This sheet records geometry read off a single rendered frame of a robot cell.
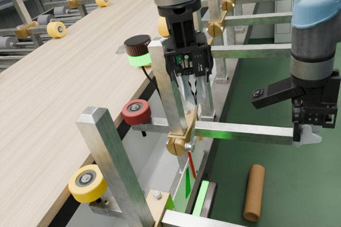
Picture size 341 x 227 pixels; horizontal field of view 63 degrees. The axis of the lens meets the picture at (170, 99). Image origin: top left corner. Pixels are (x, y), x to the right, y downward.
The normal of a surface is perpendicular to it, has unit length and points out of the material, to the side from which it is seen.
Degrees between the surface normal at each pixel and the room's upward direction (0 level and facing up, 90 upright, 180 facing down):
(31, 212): 0
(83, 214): 90
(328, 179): 0
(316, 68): 89
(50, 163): 0
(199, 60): 88
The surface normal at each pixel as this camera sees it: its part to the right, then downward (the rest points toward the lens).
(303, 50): -0.73, 0.51
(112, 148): 0.92, 0.04
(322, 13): -0.17, 0.56
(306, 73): -0.56, 0.56
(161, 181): -0.19, -0.80
